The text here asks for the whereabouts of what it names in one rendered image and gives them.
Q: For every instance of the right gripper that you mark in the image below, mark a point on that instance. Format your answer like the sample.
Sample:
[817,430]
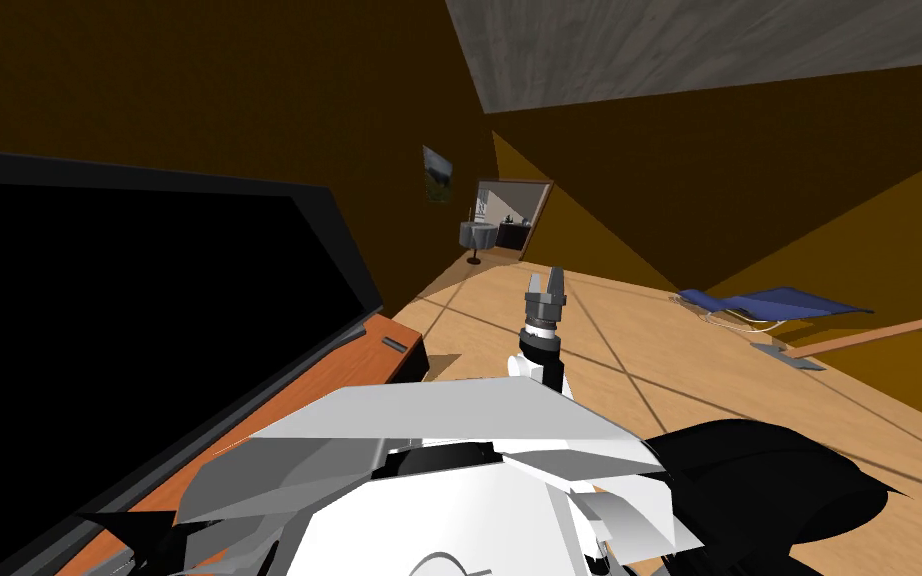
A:
[545,309]

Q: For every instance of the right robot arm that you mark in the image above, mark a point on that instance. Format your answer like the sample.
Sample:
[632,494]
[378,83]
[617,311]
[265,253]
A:
[757,488]

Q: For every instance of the brown framed doorway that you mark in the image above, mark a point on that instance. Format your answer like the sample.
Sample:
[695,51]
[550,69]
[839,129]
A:
[509,212]

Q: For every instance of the grey round side table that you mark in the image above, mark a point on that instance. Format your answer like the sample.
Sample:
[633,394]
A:
[478,234]

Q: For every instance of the blue lounge chair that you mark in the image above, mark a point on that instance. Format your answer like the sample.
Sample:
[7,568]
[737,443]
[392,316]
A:
[781,304]

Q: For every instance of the orange wooden television cabinet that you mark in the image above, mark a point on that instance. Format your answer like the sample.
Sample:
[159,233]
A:
[325,376]

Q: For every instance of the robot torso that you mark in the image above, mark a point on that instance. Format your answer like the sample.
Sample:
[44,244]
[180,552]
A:
[445,512]

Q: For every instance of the wooden pole with grey ends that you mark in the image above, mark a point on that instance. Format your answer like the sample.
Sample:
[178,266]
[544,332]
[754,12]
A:
[861,336]

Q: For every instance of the large black television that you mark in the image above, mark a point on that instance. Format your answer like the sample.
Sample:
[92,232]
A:
[109,336]

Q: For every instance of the small landscape wall picture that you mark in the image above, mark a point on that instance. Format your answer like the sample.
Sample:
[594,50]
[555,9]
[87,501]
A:
[438,174]

